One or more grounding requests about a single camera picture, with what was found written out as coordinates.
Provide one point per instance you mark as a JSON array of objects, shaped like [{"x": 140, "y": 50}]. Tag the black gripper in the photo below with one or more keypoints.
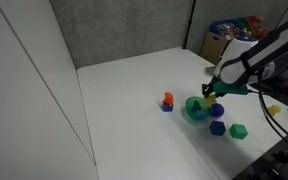
[{"x": 209, "y": 87}]

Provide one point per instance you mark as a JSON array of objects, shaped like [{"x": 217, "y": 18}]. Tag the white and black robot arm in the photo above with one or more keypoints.
[{"x": 260, "y": 53}]

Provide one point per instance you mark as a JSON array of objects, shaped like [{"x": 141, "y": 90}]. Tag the teal toy piece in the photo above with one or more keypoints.
[{"x": 195, "y": 106}]

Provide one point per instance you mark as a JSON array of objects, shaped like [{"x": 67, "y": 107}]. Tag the light blue toy piece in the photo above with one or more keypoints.
[{"x": 201, "y": 113}]

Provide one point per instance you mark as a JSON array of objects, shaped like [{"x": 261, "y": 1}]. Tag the green plastic bowl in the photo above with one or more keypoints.
[{"x": 191, "y": 113}]

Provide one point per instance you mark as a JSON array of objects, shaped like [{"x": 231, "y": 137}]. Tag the orange toy figure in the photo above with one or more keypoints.
[{"x": 167, "y": 98}]

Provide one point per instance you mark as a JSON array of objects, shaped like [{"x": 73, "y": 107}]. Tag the yellow duck toy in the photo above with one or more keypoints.
[{"x": 274, "y": 109}]

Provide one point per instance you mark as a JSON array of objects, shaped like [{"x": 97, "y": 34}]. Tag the purple ball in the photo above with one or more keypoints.
[{"x": 217, "y": 110}]

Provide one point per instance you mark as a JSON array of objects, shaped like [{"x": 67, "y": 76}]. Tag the gray folded cloth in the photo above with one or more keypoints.
[{"x": 210, "y": 71}]

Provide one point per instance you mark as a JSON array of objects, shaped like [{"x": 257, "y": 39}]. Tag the dark blue hexagonal block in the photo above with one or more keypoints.
[{"x": 217, "y": 128}]

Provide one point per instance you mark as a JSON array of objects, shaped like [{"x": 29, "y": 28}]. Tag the small blue cube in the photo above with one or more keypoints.
[{"x": 167, "y": 107}]

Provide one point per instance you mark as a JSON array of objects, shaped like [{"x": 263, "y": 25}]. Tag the green block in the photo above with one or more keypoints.
[{"x": 238, "y": 131}]

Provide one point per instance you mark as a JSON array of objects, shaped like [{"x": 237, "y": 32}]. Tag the brown cardboard box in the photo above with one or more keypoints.
[{"x": 212, "y": 46}]

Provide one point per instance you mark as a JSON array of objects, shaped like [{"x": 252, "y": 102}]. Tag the cardboard box with snacks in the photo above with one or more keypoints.
[{"x": 237, "y": 28}]

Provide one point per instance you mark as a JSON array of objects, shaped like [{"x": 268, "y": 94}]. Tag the black vertical pole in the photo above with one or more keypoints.
[{"x": 189, "y": 23}]

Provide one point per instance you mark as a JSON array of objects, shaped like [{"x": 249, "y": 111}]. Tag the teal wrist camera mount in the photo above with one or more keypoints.
[{"x": 229, "y": 88}]

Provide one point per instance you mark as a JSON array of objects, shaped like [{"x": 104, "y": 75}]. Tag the black equipment frame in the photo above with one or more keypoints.
[{"x": 280, "y": 163}]

